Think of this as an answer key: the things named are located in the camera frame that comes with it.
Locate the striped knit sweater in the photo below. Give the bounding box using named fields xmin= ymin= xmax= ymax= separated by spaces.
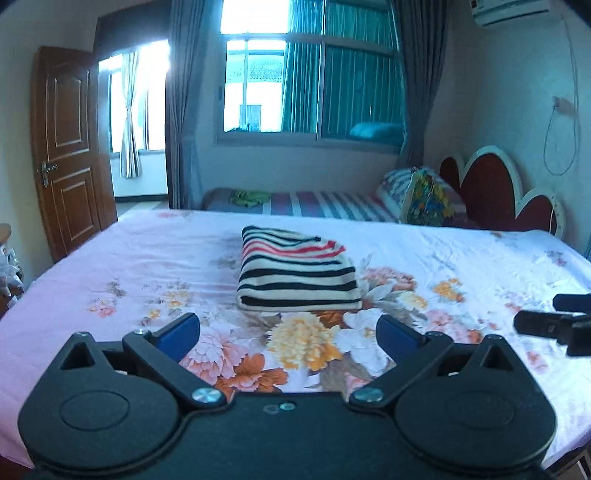
xmin=236 ymin=224 xmax=363 ymax=312

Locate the green cloth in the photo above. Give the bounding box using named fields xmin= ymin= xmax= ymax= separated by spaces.
xmin=229 ymin=189 xmax=271 ymax=208

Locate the blue cushion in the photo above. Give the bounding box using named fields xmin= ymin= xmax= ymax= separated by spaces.
xmin=349 ymin=121 xmax=404 ymax=141

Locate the white sheer curtain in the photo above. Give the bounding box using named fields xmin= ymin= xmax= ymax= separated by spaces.
xmin=120 ymin=51 xmax=140 ymax=180

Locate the teal curtain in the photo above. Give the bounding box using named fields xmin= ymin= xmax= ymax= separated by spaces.
xmin=281 ymin=0 xmax=406 ymax=137

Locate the pink floral bed sheet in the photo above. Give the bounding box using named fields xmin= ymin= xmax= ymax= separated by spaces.
xmin=0 ymin=208 xmax=591 ymax=472

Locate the white air conditioner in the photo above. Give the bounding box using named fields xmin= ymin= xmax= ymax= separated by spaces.
xmin=470 ymin=0 xmax=552 ymax=27

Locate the white wall cable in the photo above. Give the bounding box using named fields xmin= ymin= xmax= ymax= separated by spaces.
xmin=543 ymin=14 xmax=580 ymax=176

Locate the red scalloped headboard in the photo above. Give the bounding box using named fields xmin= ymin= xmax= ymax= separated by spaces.
xmin=438 ymin=145 xmax=566 ymax=238

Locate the colourful printed bag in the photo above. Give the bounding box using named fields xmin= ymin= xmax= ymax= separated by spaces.
xmin=401 ymin=168 xmax=455 ymax=227

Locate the side room window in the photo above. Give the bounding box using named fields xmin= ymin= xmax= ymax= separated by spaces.
xmin=108 ymin=41 xmax=169 ymax=153

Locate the small bed with striped sheet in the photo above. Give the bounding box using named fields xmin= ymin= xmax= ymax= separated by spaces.
xmin=203 ymin=187 xmax=402 ymax=223

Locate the sliding window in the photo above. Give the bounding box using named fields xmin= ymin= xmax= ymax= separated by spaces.
xmin=215 ymin=0 xmax=407 ymax=148

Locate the brown wooden door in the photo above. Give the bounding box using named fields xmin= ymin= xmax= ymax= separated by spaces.
xmin=31 ymin=45 xmax=118 ymax=264

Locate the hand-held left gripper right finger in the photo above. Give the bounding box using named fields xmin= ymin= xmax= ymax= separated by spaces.
xmin=348 ymin=315 xmax=532 ymax=411

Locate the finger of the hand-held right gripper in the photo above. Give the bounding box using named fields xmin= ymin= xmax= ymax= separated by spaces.
xmin=513 ymin=310 xmax=575 ymax=341
xmin=553 ymin=293 xmax=591 ymax=315

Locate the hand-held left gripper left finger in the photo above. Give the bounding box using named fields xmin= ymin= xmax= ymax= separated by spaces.
xmin=44 ymin=312 xmax=228 ymax=415

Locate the striped pillow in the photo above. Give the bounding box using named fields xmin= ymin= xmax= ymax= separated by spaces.
xmin=376 ymin=167 xmax=462 ymax=217

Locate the grey curtain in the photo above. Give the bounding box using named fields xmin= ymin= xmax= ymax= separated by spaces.
xmin=165 ymin=0 xmax=206 ymax=210
xmin=390 ymin=0 xmax=451 ymax=169

